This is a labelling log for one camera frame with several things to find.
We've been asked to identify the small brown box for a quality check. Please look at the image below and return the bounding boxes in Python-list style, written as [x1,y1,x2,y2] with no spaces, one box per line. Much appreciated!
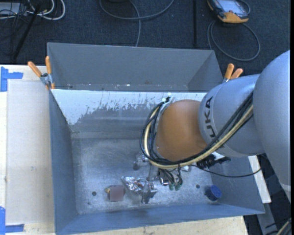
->
[104,185,126,202]

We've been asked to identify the blue round cap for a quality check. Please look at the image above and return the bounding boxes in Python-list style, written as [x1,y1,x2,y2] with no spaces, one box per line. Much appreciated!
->
[204,185,223,202]

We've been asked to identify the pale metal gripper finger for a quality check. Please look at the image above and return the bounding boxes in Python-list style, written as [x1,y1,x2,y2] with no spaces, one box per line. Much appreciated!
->
[140,185,150,205]
[148,183,159,199]

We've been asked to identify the grey metal bin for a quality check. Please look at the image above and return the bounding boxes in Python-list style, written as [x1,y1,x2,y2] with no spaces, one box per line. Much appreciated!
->
[46,42,266,235]

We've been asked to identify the pale wood flat board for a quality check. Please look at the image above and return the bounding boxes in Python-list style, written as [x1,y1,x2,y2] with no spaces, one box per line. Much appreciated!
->
[5,78,55,227]

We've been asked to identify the black cylinder on white bracket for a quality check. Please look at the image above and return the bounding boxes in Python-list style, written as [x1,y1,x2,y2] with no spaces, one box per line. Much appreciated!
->
[196,154,231,170]

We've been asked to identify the crinkled silver foil packet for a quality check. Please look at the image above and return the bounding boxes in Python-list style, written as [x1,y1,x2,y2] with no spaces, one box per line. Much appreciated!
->
[121,176,148,193]

